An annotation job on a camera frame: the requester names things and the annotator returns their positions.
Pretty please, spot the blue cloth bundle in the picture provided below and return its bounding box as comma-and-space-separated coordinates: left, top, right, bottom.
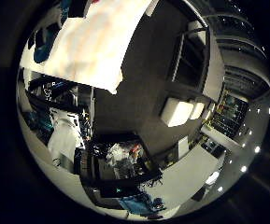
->
117, 194, 166, 217

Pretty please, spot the large white box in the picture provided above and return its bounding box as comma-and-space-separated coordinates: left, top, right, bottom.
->
160, 96, 195, 128

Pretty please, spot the small white box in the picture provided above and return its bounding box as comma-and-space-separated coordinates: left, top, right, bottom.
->
189, 101, 206, 121

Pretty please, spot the shelf rack with colourful items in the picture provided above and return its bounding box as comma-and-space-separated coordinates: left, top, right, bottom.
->
210, 90, 250, 140

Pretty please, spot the black frame shelf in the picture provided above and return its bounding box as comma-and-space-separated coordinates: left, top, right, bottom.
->
166, 26, 212, 94

